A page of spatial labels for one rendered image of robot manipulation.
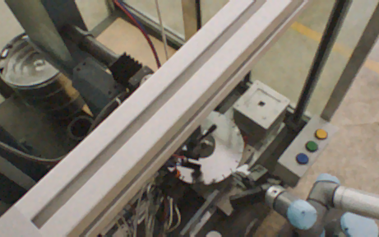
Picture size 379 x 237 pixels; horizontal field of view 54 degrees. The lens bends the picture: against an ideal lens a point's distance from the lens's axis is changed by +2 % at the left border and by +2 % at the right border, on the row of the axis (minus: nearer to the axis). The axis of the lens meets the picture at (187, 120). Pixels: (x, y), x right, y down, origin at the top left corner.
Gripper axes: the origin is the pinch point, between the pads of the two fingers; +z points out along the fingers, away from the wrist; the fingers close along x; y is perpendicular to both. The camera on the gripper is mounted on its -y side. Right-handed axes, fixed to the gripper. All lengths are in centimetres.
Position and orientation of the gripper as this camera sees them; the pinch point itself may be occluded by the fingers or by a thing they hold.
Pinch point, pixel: (232, 174)
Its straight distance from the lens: 137.5
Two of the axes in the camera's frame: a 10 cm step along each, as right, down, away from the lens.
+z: -4.7, -2.8, 8.4
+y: 7.9, -5.5, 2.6
